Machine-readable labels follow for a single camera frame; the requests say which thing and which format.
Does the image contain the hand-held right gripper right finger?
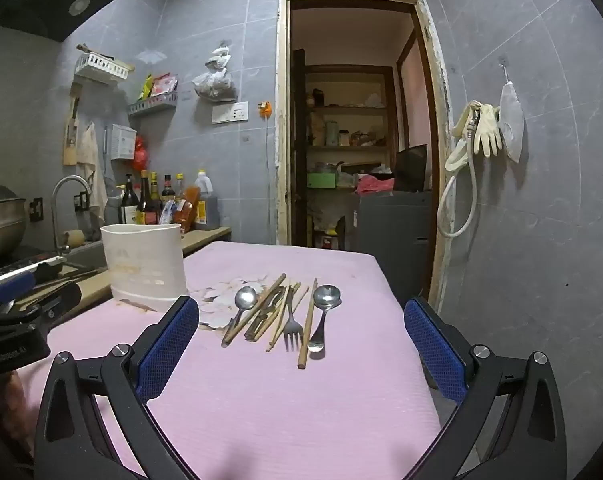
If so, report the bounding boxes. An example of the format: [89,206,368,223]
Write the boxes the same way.
[404,296,568,480]

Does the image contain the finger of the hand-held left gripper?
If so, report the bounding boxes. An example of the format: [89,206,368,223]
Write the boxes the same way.
[12,281,82,325]
[0,271,37,306]

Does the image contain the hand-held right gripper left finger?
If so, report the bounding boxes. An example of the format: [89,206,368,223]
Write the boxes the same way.
[34,295,200,480]

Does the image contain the white plastic utensil holder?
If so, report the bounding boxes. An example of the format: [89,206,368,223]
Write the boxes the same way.
[100,222,188,312]

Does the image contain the metal spoon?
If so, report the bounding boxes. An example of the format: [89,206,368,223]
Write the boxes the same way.
[221,286,260,348]
[308,284,342,352]

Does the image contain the metal fork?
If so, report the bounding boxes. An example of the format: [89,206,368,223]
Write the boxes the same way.
[244,285,288,342]
[282,284,303,352]

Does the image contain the person's left forearm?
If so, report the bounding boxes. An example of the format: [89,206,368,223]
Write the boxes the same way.
[0,367,34,466]

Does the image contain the steel sink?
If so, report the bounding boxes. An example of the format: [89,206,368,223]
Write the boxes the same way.
[64,240,107,272]

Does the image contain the steel faucet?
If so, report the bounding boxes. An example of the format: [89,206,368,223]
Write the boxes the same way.
[51,175,93,256]

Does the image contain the dark bottle white label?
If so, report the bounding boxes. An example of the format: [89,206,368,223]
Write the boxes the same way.
[118,174,140,225]

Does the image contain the grey cabinet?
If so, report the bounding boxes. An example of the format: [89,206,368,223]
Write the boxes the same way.
[349,190,435,302]

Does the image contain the pink table cloth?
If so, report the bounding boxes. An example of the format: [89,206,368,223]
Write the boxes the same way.
[18,241,442,480]

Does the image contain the dark sauce bottle yellow label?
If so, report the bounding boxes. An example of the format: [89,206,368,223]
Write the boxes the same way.
[137,170,154,225]

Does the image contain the orange seasoning packet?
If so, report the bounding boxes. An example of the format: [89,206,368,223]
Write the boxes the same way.
[174,186,202,234]

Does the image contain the yellow cap sauce bottle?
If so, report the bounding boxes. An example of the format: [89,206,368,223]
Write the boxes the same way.
[150,172,163,224]

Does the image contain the hanging stained towel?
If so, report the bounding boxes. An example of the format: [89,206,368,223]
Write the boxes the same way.
[76,121,108,211]

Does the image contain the plastic oil jug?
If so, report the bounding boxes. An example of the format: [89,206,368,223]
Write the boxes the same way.
[194,169,221,226]

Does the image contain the wooden knife holder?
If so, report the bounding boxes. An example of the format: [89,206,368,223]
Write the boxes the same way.
[62,82,85,166]

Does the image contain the red plastic bag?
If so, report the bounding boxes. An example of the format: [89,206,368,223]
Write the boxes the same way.
[132,136,150,174]

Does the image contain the black chair back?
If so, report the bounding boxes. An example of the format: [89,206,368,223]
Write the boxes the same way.
[394,144,429,194]

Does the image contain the cream rubber gloves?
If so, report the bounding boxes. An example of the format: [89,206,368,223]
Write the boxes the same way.
[473,104,503,158]

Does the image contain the red snack packet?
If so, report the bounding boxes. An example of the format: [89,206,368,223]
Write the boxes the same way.
[151,73,178,97]

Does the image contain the hanging clear plastic bag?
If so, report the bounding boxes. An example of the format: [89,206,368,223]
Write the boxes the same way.
[498,65,526,164]

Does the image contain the wooden shelf unit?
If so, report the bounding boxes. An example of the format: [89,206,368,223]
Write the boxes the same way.
[294,50,400,251]

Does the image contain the hanging plastic food bag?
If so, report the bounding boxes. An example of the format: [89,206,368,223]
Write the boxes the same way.
[192,40,238,104]

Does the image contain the metal spatula black handle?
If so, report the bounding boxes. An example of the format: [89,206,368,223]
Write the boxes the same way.
[31,264,104,293]

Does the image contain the white hose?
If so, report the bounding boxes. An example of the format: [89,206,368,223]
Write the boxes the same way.
[437,100,483,239]

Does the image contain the white square wall basket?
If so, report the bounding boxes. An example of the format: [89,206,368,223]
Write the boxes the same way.
[111,124,138,161]

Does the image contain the grey wall shelf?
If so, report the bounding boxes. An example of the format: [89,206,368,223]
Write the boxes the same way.
[128,92,178,117]

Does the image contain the white slotted wall basket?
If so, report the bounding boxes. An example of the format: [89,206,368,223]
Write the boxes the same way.
[75,44,135,84]

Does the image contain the white wall socket panel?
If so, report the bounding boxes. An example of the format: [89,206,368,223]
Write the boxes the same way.
[211,101,250,125]

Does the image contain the wooden door frame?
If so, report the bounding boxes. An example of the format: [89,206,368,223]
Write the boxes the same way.
[275,0,455,302]

